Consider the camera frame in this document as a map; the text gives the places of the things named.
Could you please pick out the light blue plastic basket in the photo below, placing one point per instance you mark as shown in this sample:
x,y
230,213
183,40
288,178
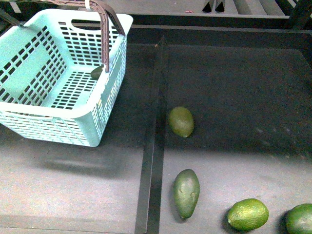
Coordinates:
x,y
46,89

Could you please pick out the dull green avocado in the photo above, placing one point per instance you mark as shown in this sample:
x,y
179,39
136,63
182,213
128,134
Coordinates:
x,y
181,121

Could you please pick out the dark green long avocado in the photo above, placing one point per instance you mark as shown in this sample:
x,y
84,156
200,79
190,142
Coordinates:
x,y
186,190

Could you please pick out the bright green avocado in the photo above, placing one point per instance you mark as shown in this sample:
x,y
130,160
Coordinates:
x,y
248,214

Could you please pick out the green avocado at edge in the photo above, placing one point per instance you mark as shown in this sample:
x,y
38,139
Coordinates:
x,y
299,219

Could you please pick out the black tray divider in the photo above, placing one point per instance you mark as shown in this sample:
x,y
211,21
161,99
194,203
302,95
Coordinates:
x,y
150,189

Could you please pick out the white zip tie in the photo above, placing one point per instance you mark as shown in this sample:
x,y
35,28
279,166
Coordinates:
x,y
88,5

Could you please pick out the black metal shelf frame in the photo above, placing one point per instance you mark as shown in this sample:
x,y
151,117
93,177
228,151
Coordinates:
x,y
247,14

